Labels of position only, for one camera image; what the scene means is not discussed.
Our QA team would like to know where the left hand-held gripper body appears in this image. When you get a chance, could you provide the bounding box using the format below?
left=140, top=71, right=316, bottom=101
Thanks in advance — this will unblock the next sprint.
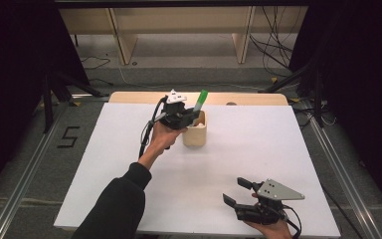
left=158, top=89, right=193, bottom=130

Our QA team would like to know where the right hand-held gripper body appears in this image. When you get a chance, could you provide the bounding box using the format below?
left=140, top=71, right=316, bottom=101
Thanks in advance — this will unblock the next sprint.
left=234, top=178, right=306, bottom=225

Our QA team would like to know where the green highlighter marker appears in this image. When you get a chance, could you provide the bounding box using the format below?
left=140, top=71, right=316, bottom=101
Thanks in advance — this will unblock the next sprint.
left=192, top=89, right=209, bottom=114

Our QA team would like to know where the beige square pen cup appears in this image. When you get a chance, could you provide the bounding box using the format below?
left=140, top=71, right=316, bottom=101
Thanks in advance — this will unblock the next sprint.
left=182, top=110, right=209, bottom=147

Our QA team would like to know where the person's right hand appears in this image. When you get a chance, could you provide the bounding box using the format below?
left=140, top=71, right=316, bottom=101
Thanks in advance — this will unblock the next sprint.
left=244, top=218, right=294, bottom=239

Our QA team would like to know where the person's left hand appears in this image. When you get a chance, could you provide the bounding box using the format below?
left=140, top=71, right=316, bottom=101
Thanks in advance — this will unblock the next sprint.
left=148, top=120, right=188, bottom=155

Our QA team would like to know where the light wooden shelf unit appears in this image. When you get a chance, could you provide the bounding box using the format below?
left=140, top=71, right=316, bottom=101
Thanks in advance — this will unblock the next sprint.
left=59, top=6, right=309, bottom=66

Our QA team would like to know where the black metal bar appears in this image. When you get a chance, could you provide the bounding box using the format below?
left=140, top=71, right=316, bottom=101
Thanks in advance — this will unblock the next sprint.
left=54, top=0, right=312, bottom=8

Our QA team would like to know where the black tripod stand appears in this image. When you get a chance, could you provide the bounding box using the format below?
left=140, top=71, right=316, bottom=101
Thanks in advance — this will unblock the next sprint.
left=41, top=71, right=105, bottom=133
left=258, top=63, right=326, bottom=128

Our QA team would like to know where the black curtain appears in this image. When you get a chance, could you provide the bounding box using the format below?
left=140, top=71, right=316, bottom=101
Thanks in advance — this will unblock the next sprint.
left=0, top=0, right=91, bottom=207
left=287, top=0, right=382, bottom=220

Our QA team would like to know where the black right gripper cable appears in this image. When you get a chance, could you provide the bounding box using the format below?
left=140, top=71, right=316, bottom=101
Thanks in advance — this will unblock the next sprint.
left=282, top=204, right=302, bottom=239

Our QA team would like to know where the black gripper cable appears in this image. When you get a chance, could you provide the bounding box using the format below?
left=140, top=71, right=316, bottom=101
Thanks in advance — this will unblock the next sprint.
left=138, top=96, right=168, bottom=158
left=282, top=204, right=302, bottom=239

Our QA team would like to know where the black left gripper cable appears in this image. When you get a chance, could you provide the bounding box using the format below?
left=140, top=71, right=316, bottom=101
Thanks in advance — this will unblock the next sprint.
left=138, top=96, right=168, bottom=158

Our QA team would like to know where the aluminium floor rail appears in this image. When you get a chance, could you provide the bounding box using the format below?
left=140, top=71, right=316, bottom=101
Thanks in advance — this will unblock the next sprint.
left=0, top=109, right=71, bottom=239
left=306, top=116, right=382, bottom=239

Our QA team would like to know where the thin black floor cable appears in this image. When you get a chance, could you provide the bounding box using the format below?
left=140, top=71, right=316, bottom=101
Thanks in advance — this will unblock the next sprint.
left=80, top=56, right=111, bottom=70

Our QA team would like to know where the tangle of black cables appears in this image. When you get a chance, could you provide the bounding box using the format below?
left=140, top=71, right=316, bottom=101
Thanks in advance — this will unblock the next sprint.
left=249, top=6, right=299, bottom=78

